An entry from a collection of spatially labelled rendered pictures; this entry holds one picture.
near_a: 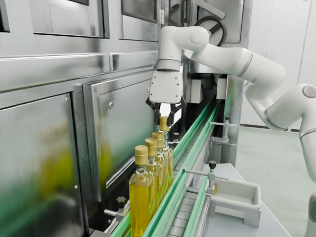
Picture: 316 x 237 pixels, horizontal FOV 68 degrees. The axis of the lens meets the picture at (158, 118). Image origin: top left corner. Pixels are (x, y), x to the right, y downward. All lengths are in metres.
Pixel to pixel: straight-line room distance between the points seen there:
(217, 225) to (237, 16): 1.21
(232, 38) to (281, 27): 2.80
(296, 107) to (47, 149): 0.65
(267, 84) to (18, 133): 0.67
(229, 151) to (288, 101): 1.07
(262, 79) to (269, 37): 3.63
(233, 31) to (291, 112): 0.99
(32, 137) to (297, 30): 4.22
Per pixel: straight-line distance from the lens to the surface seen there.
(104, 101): 0.67
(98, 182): 0.70
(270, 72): 0.79
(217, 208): 1.03
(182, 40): 0.74
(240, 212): 1.03
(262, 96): 0.83
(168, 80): 0.73
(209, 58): 0.84
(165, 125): 0.74
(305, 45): 4.46
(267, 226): 1.08
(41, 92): 0.53
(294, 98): 0.76
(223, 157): 1.81
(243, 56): 0.77
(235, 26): 1.66
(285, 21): 4.43
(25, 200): 0.57
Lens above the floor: 1.41
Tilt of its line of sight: 17 degrees down
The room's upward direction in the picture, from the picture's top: straight up
